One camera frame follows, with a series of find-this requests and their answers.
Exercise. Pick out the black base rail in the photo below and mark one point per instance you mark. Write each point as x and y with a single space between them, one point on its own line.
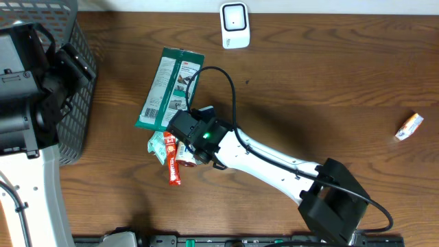
174 241

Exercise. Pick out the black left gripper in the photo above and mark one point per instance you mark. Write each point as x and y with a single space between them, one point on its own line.
76 66

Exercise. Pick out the light green crinkled pouch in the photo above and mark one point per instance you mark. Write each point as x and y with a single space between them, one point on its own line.
156 146

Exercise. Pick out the green-lid jar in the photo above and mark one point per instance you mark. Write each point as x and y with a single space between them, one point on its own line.
184 157

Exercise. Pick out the grey plastic mesh basket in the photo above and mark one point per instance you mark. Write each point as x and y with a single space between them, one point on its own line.
48 119

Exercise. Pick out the orange snack packet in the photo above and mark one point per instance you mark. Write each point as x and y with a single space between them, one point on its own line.
409 127

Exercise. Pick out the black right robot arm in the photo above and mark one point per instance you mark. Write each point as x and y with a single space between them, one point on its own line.
330 200

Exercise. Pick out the red stick sachet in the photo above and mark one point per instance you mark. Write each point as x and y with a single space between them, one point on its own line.
171 149

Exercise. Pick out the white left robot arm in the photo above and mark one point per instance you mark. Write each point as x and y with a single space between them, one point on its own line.
32 200

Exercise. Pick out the white barcode scanner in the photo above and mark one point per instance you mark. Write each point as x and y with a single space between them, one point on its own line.
235 25

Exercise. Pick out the green 3M package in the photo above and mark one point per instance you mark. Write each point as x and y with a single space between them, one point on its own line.
172 84

